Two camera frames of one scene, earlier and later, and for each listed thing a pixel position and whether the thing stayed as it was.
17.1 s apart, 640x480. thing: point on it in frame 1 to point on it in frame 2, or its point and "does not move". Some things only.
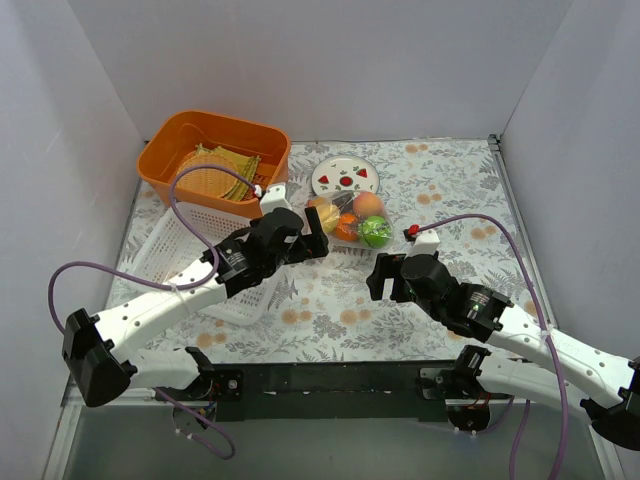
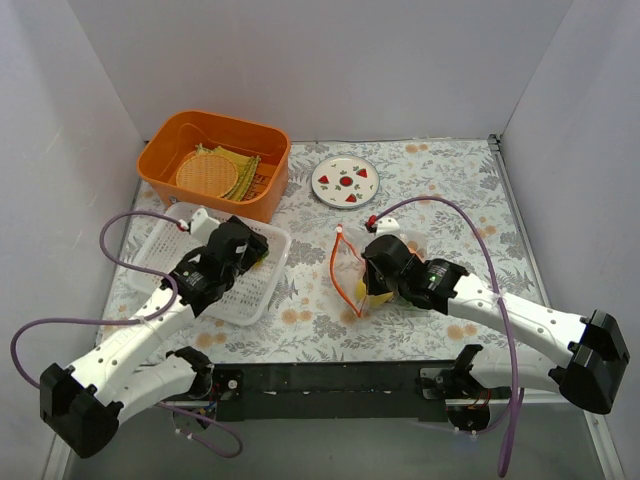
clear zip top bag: x=356 y=217 to x=348 y=266
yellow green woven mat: x=245 y=167 does not move
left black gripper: x=310 y=245 to x=255 y=245
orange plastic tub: x=218 y=164 does not move
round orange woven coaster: x=207 y=182 does not move
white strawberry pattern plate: x=345 y=173 does not move
